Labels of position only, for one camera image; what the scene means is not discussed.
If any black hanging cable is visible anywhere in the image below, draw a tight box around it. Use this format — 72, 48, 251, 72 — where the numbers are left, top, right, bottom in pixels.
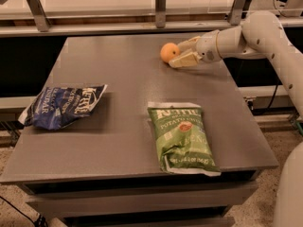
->
252, 83, 280, 115

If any black floor cable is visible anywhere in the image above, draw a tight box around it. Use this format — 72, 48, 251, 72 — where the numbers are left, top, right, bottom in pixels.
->
0, 195, 48, 227

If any middle metal rail bracket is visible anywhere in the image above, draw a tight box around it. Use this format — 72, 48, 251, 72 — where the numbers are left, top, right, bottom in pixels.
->
155, 0, 166, 28

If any orange fruit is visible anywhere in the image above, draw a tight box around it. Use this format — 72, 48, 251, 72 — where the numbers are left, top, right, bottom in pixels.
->
160, 43, 180, 63

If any metal rail bracket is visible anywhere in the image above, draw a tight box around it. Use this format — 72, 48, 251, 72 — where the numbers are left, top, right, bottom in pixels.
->
27, 0, 50, 32
227, 0, 246, 26
155, 0, 166, 28

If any left metal rail bracket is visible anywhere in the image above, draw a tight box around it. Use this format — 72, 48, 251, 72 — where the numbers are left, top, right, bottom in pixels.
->
27, 0, 50, 32

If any grey table drawer front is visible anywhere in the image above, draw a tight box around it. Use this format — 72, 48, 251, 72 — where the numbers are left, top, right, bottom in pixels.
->
27, 181, 258, 218

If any green jalapeno chip bag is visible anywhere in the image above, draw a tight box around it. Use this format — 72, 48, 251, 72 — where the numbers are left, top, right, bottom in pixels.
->
148, 102, 221, 177

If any blue salt vinegar chip bag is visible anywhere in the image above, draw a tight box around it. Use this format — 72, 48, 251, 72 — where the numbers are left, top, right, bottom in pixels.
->
19, 84, 107, 131

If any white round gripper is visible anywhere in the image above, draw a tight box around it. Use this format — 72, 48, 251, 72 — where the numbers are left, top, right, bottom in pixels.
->
169, 30, 220, 68

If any right metal rail bracket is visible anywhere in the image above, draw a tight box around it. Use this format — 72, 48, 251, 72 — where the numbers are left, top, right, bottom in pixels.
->
227, 0, 246, 26

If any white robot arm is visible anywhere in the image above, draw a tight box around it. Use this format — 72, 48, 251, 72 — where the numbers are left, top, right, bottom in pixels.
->
169, 11, 303, 227

